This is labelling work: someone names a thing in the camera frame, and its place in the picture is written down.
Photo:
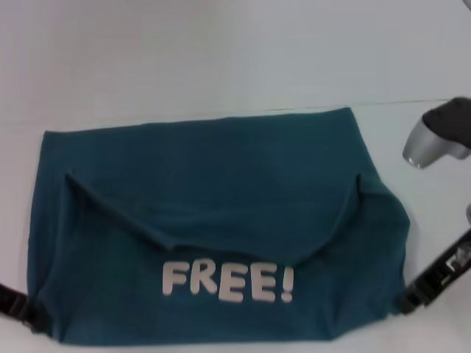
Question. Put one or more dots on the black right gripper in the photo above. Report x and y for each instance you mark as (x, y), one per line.
(445, 274)

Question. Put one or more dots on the teal blue t-shirt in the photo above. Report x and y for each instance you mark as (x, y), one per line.
(221, 220)

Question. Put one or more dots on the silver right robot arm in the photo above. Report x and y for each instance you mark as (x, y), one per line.
(469, 213)

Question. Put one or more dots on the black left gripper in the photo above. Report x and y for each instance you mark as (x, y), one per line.
(11, 303)

